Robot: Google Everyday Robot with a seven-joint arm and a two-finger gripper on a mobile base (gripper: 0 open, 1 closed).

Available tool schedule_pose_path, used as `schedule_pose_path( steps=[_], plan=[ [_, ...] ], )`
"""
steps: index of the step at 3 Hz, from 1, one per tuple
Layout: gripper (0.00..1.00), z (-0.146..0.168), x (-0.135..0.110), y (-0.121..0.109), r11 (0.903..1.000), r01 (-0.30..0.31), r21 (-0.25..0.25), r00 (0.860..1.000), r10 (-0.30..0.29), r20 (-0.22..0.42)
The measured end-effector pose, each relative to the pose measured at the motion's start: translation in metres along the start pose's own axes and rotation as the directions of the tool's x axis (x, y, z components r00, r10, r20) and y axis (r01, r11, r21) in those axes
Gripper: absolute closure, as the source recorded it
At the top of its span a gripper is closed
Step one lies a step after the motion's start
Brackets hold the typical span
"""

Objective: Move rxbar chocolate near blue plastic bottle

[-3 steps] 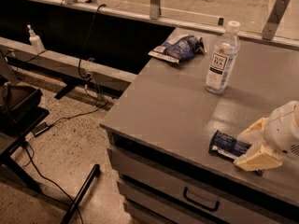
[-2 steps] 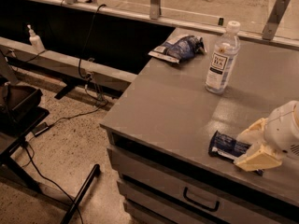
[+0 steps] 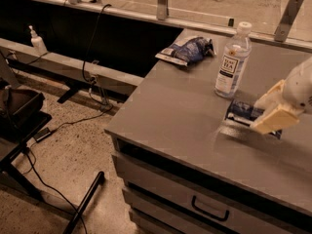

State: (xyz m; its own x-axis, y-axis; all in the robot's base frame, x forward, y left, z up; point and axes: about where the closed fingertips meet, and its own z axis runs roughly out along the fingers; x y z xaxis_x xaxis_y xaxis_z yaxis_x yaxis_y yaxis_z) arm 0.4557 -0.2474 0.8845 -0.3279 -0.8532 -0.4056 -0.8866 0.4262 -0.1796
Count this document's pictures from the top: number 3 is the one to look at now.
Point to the grey cabinet drawer front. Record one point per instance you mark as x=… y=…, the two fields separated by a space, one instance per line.
x=163 y=203

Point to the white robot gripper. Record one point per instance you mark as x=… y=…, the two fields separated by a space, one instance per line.
x=299 y=89

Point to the grey metal ledge beam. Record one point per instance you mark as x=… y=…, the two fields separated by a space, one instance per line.
x=107 y=78

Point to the blue rxbar chocolate wrapper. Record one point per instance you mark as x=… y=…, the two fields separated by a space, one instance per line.
x=240 y=115

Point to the crumpled blue chip bag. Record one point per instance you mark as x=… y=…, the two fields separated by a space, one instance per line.
x=188 y=50

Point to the clear plastic tea bottle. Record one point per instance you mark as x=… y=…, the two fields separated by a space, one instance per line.
x=234 y=60

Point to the black drawer handle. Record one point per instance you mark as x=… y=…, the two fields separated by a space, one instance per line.
x=211 y=212

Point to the black metal stand leg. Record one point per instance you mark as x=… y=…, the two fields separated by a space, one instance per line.
x=78 y=216

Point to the white pump dispenser bottle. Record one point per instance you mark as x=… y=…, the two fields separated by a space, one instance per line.
x=37 y=42

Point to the grey metal window post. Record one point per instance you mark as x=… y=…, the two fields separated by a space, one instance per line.
x=162 y=9

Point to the small black power adapter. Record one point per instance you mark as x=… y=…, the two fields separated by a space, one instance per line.
x=42 y=134

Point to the black tray on stand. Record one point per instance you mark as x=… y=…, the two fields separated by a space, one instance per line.
x=17 y=106

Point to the grey angled metal bracket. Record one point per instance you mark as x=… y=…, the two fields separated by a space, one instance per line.
x=286 y=22

